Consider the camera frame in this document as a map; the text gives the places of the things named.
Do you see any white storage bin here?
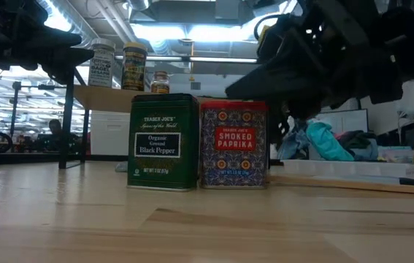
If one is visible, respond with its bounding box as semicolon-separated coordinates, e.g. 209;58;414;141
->
90;111;131;156

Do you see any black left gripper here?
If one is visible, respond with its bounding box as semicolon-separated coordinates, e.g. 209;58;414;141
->
0;0;95;85

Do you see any wooden shelf with black legs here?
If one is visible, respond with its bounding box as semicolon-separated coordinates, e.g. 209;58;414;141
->
58;67;266;169

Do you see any yellow-lid spice jar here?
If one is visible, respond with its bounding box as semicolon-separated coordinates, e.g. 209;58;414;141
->
121;41;148;92

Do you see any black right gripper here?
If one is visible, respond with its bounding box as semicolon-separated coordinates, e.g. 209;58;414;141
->
224;0;412;120

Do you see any black aluminium rig frame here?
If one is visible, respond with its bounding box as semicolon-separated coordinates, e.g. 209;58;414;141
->
0;151;131;166

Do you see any blue plaid cloth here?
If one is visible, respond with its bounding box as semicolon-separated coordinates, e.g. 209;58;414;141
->
277;120;310;161

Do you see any white-lid bagel sesame jar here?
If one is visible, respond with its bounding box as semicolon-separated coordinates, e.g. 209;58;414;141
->
88;37;116;88

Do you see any white ice cube tray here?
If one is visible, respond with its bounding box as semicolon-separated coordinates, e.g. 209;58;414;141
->
281;159;414;180

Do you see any small glass saffron jar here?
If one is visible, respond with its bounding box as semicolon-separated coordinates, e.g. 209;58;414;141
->
150;70;171;94

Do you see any white cloth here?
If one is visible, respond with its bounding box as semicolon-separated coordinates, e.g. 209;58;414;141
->
269;142;284;160

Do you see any dark grey-blue cloth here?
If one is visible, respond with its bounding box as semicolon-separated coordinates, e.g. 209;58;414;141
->
337;130;380;161

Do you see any red smoked paprika tin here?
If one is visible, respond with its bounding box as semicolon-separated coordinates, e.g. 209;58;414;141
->
199;101;269;190

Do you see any person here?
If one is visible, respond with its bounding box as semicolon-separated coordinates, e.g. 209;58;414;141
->
44;118;80;153

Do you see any teal cloth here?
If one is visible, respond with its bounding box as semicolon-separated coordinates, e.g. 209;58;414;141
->
305;120;356;162

